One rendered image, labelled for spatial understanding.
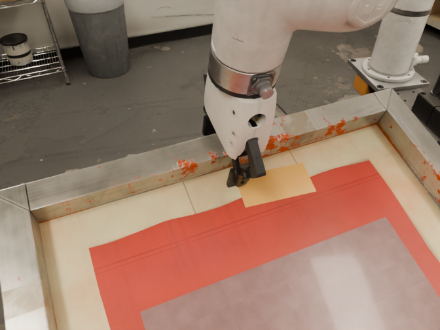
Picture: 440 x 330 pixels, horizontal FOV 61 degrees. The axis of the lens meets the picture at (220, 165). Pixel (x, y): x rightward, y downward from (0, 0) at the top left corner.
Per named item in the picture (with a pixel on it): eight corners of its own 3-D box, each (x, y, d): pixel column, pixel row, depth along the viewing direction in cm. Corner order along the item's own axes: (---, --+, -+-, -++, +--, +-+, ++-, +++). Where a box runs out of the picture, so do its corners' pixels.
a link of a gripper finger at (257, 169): (272, 161, 40) (260, 184, 45) (244, 106, 43) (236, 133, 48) (262, 164, 40) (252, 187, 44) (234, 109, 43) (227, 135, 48)
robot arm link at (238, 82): (305, 76, 36) (296, 96, 38) (264, 19, 40) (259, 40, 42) (234, 91, 33) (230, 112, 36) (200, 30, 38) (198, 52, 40)
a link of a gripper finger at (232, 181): (266, 170, 44) (256, 197, 50) (255, 149, 46) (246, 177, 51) (243, 177, 43) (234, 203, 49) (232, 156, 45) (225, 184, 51)
